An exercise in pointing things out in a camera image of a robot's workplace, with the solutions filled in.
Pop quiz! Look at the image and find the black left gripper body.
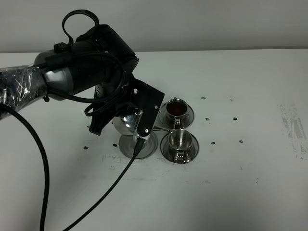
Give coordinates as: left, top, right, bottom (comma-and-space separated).
84, 74, 137, 117

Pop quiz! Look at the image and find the stainless steel teapot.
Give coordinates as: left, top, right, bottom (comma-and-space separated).
112, 108, 143, 142

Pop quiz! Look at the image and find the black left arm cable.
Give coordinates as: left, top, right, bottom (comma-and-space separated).
0, 9, 145, 231

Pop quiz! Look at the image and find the far stainless steel saucer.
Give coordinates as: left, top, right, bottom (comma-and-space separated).
157, 103, 194, 129

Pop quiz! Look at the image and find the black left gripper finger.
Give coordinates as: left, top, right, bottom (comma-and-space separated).
89, 106, 116, 135

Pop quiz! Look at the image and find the near stainless steel teacup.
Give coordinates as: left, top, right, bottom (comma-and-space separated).
167, 129, 193, 154

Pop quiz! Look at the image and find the stainless steel saucer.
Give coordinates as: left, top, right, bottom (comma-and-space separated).
160, 133, 199, 164
157, 103, 194, 129

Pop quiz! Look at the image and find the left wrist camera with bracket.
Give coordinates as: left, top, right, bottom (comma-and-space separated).
128, 79, 165, 140

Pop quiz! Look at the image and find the near stainless steel saucer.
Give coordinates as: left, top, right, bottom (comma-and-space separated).
160, 133, 199, 164

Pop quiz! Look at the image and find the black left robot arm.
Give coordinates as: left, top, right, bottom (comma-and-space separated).
0, 24, 139, 135

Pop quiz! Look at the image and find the far stainless steel teacup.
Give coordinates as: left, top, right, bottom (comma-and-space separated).
166, 98, 188, 128

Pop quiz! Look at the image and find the steel teapot saucer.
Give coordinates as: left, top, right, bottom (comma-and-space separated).
119, 133, 158, 159

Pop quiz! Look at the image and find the stainless steel teacup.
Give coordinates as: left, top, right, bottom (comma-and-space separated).
167, 129, 193, 154
166, 98, 188, 128

